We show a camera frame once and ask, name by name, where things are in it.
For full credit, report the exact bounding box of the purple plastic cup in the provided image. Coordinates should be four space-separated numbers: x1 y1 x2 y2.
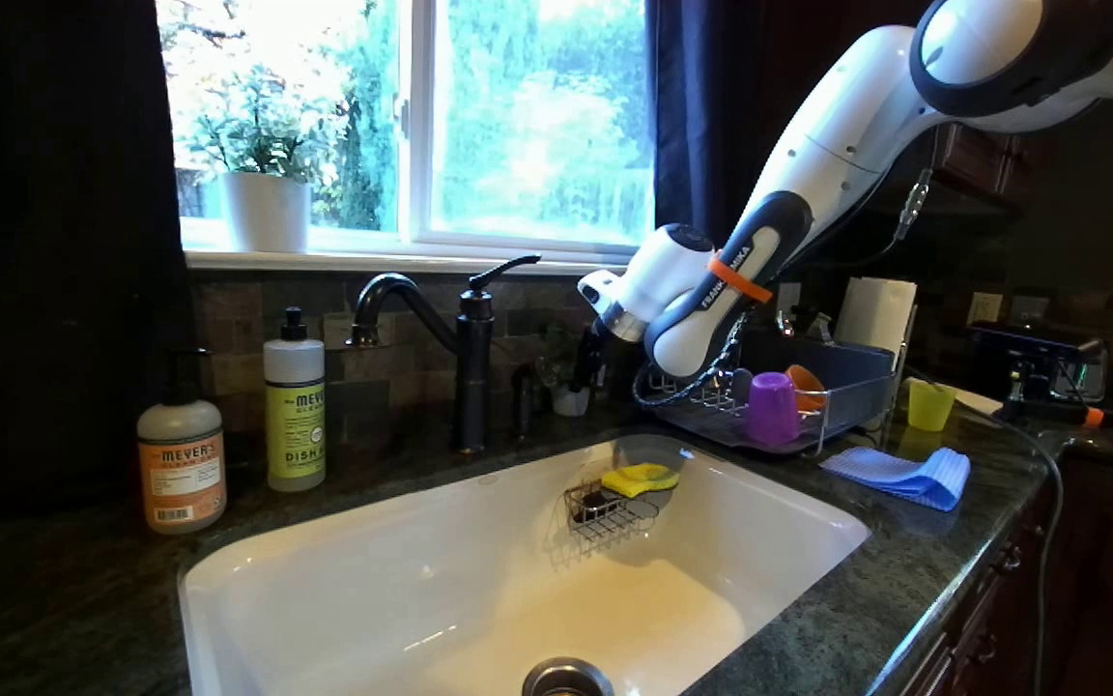
742 367 808 458

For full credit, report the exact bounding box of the dark navy curtain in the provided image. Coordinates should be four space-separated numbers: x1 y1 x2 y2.
642 0 772 251

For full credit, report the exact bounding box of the small green cup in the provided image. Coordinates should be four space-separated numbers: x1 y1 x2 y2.
905 376 961 436

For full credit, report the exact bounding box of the purple dish rack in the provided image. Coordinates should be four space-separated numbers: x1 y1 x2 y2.
639 336 905 458

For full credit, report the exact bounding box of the orange plastic cup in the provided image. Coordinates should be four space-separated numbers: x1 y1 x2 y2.
780 361 833 418

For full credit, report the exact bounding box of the dark black curtain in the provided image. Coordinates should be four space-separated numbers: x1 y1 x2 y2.
0 0 196 527

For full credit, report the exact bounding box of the white wall outlet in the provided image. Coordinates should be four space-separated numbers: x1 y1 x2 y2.
966 287 1009 329

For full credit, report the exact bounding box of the white kitchen sink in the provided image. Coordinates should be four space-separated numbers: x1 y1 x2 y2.
179 434 874 696

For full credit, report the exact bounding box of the metal sink drain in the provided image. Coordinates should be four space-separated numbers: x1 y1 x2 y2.
518 655 620 696

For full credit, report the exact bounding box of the black camera device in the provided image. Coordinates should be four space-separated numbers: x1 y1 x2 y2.
972 322 1113 418

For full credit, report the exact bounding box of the large white potted plant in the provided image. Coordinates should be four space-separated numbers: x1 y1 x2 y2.
186 67 333 260

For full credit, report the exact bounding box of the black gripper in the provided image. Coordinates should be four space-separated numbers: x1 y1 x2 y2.
576 317 625 405

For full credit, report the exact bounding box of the striped blue cleaning cloth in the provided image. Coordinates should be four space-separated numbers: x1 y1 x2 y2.
814 442 978 519

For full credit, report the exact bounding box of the black kitchen faucet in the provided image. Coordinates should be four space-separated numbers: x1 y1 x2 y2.
347 251 544 458

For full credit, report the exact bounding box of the window with white frame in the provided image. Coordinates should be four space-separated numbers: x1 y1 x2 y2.
151 0 657 260

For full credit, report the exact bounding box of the orange arm strap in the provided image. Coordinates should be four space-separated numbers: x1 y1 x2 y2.
708 251 776 308

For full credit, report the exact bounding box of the small white potted plant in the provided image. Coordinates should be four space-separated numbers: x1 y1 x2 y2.
549 361 595 423

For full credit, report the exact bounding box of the dark wood base cabinet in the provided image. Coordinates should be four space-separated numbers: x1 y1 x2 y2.
863 436 1113 696

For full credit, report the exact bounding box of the green label soap bottle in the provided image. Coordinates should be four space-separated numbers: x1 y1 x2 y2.
259 300 333 496

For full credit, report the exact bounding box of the brown soap bottle orange label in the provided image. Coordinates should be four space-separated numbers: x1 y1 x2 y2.
132 343 232 539

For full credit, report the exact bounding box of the black side sprayer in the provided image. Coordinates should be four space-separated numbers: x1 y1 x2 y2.
509 364 541 446

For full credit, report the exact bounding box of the yellow sponge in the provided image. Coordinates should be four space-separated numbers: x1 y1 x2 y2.
595 461 684 504

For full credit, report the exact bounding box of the white paper towel roll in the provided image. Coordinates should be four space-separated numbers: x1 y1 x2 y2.
835 273 925 367

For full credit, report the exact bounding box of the black power cable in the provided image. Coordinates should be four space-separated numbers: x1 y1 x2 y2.
954 402 1109 696

